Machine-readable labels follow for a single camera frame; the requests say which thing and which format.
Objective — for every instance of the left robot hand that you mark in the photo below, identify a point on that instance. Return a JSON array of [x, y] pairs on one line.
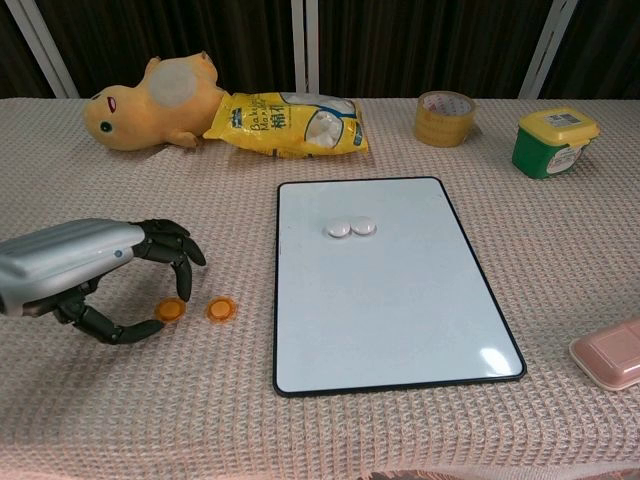
[[65, 255]]

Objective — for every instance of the orange round token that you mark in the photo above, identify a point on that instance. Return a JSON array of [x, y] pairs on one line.
[[221, 309], [170, 310]]

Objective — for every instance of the white round magnet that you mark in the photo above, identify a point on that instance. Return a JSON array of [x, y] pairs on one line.
[[338, 228], [363, 226]]

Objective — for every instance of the white rectangular board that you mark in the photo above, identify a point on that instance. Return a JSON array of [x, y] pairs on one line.
[[400, 310]]

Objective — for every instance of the yellow plush toy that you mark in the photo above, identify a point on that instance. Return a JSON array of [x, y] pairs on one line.
[[135, 115]]

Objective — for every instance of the beige waffle tablecloth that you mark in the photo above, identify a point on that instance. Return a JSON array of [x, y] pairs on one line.
[[125, 400]]

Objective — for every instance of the yellow marshmallow bag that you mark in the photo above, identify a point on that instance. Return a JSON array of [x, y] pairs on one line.
[[260, 130]]

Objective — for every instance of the yellow tape roll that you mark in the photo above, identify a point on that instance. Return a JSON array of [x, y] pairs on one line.
[[440, 132]]

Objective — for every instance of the dark pleated curtain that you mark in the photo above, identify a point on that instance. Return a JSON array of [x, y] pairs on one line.
[[400, 45]]

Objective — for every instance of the green tub yellow lid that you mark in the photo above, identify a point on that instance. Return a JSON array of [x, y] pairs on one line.
[[537, 155]]

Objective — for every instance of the pink pencil case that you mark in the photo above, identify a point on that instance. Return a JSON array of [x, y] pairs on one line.
[[610, 357]]

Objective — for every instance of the white frame post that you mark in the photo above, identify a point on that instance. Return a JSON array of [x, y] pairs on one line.
[[547, 50], [45, 50], [305, 45]]

